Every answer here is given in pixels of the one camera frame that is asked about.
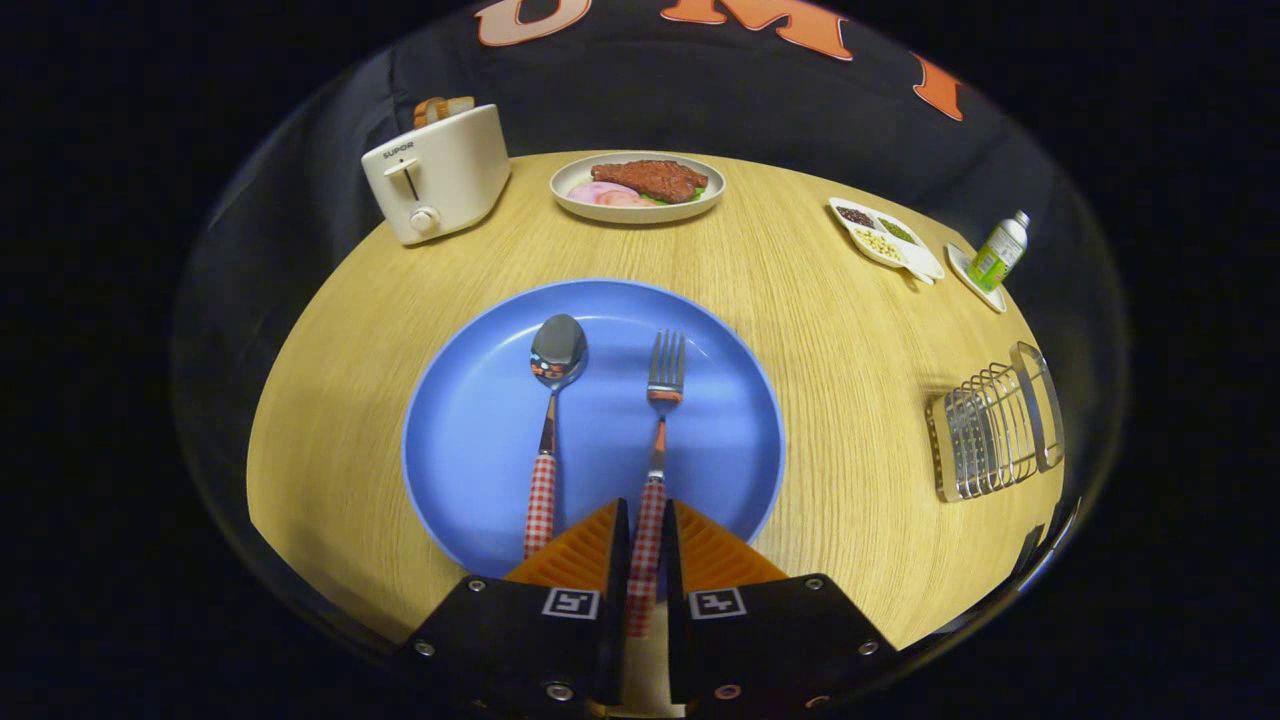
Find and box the brown steak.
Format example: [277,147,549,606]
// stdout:
[591,159,709,204]

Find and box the white toaster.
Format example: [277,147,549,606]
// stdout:
[361,103,512,247]

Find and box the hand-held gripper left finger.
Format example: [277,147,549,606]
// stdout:
[395,498,631,717]

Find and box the small white dish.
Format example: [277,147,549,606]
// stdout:
[945,242,1009,314]

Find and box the blue plate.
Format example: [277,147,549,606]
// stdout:
[402,278,787,581]

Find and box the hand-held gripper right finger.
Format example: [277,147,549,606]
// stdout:
[662,498,901,717]

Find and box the green label metal bottle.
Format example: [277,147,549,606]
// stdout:
[966,210,1031,293]

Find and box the beige food plate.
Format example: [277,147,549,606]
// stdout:
[549,151,726,224]

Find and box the checked handle fork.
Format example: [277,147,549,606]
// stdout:
[627,330,688,638]

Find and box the white divided dish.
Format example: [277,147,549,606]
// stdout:
[828,197,946,286]

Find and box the metal cutlery rack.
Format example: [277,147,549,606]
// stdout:
[925,341,1066,503]

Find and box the checked handle spoon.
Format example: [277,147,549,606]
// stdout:
[523,314,589,561]

